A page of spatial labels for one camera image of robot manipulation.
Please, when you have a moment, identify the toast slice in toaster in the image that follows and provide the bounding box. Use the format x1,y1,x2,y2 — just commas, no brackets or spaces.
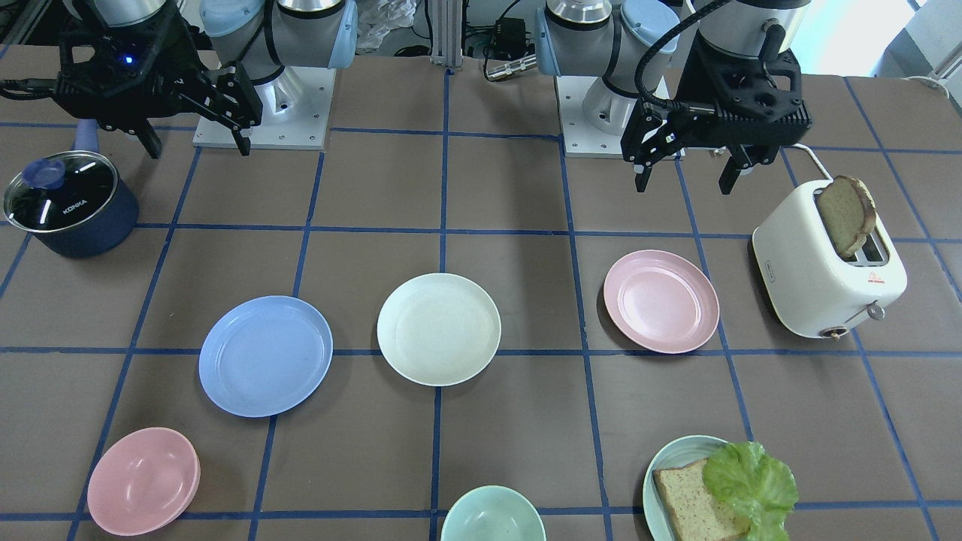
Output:
815,175,877,259

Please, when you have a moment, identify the green lettuce leaf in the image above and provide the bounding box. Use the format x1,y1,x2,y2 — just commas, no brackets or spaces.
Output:
702,441,800,540

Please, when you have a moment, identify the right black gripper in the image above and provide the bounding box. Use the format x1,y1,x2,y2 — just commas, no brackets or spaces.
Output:
53,15,262,159

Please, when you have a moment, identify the dark blue saucepan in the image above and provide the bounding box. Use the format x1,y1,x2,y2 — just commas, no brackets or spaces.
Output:
3,119,140,259

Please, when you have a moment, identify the pink plate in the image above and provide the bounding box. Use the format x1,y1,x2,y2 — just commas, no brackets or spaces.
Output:
602,249,719,354

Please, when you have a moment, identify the pink bowl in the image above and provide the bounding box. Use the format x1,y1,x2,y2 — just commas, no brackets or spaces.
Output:
87,427,201,536

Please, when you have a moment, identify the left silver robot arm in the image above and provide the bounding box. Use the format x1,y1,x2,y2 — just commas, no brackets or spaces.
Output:
535,1,813,195

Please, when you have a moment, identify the cream white plate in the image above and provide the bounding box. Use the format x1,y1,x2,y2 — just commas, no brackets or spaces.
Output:
376,273,501,387

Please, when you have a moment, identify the white toaster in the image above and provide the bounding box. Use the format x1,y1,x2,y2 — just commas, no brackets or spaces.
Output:
750,179,908,339

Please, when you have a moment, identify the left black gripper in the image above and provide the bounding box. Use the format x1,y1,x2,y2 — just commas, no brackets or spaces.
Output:
621,33,813,195

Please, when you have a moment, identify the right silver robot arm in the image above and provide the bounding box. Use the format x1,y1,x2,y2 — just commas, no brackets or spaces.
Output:
52,1,358,158

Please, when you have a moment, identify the blue plate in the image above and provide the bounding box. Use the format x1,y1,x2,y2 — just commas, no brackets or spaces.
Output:
198,295,334,418

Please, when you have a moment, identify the mint green bowl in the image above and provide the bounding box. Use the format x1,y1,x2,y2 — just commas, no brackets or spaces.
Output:
440,485,546,540

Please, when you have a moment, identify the white toaster power cable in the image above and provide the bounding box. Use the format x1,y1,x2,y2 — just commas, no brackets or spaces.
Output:
789,143,835,183

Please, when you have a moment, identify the aluminium frame post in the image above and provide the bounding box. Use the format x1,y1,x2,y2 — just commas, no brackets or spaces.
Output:
425,1,466,71

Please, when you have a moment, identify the bread slice on plate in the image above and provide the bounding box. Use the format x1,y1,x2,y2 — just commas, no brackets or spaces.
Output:
653,458,750,540

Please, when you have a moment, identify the green plate with food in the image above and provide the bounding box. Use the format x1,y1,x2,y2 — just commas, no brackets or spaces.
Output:
642,435,750,540

